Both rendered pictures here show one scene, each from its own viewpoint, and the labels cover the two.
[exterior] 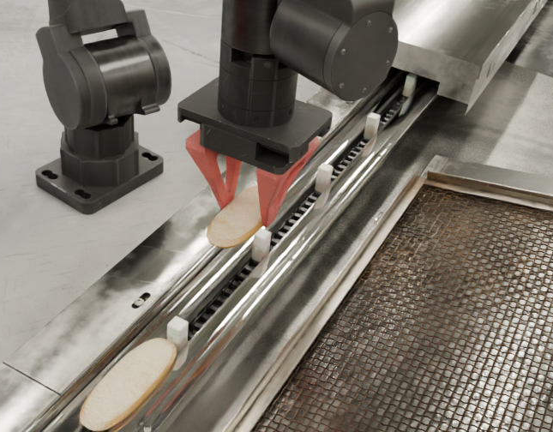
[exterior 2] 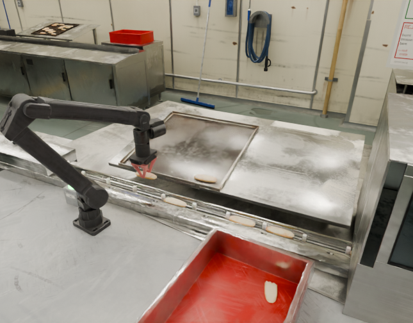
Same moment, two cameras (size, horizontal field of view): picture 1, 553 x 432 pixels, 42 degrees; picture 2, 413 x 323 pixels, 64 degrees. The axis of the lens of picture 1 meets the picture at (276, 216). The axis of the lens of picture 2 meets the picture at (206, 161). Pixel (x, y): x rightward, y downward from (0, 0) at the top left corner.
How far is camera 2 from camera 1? 1.23 m
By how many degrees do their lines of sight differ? 72
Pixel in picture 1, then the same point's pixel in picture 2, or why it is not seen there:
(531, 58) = not seen: hidden behind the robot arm
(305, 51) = (161, 131)
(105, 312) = (159, 205)
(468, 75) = (73, 152)
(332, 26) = (162, 125)
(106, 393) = (179, 202)
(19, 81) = (20, 254)
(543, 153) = (91, 156)
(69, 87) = (103, 193)
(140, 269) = (145, 202)
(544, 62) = not seen: hidden behind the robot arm
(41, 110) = (46, 243)
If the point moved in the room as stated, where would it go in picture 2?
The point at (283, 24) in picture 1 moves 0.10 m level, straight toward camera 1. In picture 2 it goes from (155, 131) to (182, 131)
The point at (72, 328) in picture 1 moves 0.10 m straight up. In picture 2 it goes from (163, 208) to (162, 186)
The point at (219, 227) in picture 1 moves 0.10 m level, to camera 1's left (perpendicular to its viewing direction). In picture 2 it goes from (152, 176) to (148, 190)
